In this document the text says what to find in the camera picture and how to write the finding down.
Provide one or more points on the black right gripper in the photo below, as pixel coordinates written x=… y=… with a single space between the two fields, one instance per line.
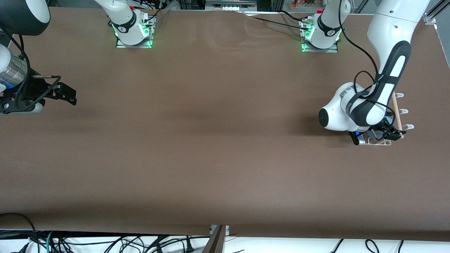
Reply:
x=35 y=89

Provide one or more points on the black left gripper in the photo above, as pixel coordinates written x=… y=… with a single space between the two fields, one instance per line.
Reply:
x=387 y=129

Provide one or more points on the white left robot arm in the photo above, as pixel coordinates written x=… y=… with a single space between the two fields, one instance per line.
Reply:
x=390 y=28

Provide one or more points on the wooden rack dowel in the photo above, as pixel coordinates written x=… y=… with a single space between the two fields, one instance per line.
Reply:
x=397 y=112

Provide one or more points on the orange object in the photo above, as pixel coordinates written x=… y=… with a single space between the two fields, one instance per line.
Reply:
x=299 y=4

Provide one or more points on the brown table cover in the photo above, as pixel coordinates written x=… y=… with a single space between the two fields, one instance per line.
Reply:
x=225 y=168

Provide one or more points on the white power strip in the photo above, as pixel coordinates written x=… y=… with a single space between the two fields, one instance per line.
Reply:
x=230 y=7

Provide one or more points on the dark wooden beam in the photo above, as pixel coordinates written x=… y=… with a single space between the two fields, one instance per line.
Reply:
x=215 y=244

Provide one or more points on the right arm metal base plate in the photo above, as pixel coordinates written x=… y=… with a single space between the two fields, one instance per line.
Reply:
x=135 y=46

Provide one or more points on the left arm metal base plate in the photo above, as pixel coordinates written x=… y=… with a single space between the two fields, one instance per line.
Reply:
x=320 y=50

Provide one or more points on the aluminium frame strut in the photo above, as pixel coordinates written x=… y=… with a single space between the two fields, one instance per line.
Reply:
x=434 y=14

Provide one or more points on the metal table bracket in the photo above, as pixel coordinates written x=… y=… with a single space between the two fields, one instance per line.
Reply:
x=212 y=229

